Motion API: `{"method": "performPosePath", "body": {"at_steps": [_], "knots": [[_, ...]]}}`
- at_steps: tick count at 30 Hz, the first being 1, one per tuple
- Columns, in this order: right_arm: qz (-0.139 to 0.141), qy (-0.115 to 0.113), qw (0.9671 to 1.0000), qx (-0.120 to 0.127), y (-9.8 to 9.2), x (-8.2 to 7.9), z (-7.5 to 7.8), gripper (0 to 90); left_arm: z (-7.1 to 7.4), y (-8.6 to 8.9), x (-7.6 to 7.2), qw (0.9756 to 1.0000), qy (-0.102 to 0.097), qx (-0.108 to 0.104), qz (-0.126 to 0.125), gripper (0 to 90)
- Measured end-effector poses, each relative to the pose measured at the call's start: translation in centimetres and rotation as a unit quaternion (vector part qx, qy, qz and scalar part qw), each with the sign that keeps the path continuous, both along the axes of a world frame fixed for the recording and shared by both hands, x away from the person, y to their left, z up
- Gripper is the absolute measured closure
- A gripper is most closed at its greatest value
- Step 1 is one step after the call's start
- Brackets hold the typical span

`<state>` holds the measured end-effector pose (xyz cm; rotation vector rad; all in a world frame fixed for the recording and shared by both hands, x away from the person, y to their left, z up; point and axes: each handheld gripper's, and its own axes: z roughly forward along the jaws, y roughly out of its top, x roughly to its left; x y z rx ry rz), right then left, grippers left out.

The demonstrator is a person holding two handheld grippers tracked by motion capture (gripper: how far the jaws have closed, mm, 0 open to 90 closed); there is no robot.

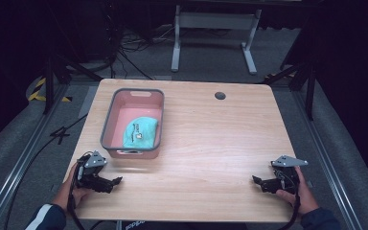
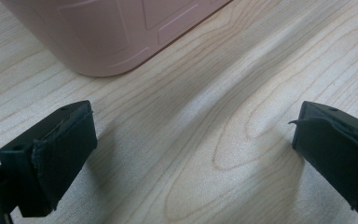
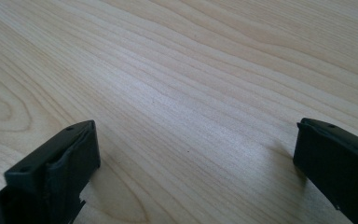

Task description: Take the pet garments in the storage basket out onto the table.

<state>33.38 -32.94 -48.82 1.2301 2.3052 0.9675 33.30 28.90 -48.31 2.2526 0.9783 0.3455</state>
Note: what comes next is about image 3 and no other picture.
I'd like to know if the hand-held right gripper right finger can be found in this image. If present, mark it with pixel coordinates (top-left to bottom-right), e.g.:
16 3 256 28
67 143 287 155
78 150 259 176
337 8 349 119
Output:
293 117 358 224

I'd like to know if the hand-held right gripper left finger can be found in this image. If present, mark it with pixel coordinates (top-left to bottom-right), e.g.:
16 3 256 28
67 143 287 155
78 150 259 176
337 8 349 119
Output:
0 119 102 224

